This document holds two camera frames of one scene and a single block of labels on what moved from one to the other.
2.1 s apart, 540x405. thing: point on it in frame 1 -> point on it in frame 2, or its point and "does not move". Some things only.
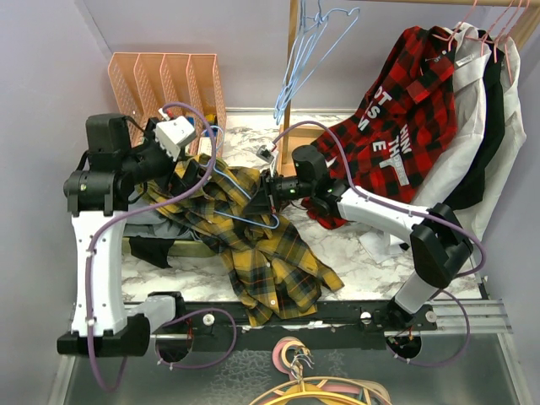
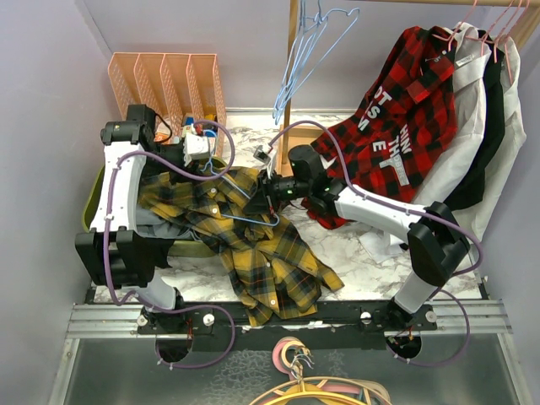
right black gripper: [261, 202] does not move
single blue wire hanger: [216, 157] -> [255, 220]
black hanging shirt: [472, 190] does not move
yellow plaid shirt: [273, 272] does not move
